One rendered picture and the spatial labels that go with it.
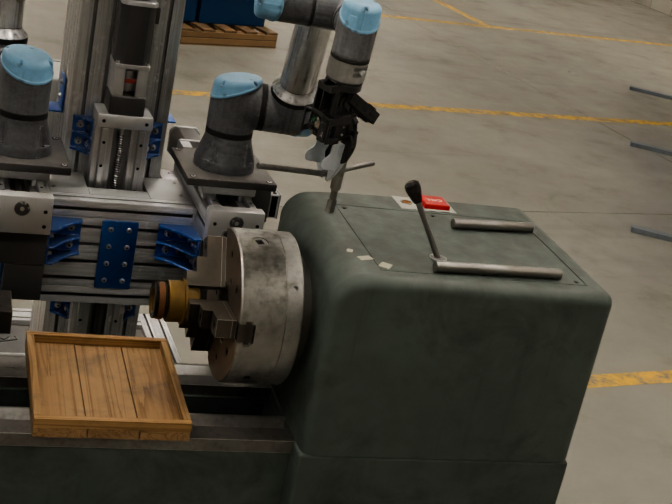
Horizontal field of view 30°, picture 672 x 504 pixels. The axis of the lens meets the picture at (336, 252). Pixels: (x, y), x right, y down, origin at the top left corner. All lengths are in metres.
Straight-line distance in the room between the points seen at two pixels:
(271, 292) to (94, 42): 0.95
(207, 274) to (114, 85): 0.69
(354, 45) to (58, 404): 0.90
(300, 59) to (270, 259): 0.64
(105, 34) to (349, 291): 1.06
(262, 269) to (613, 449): 2.59
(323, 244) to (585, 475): 2.25
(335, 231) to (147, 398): 0.51
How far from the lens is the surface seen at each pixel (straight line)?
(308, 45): 2.90
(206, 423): 2.58
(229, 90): 3.01
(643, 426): 5.05
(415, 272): 2.44
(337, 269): 2.41
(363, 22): 2.31
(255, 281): 2.42
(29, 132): 2.96
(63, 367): 2.65
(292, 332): 2.44
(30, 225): 2.89
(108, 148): 3.12
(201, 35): 9.46
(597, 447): 4.78
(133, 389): 2.60
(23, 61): 2.92
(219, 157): 3.05
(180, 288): 2.51
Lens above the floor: 2.14
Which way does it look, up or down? 21 degrees down
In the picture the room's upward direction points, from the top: 12 degrees clockwise
